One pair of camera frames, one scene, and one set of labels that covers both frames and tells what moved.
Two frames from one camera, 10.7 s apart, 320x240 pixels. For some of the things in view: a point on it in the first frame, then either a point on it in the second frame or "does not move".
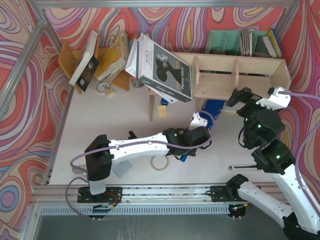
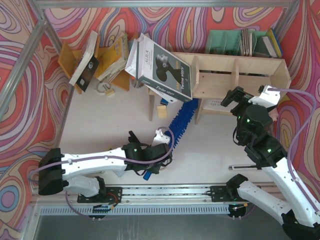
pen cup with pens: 136,82 does not move
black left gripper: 191,152 -> 155,167
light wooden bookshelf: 216,77 does not move
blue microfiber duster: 209,109 -> 180,120
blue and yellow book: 276,43 does not move
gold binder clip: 108,91 does not move
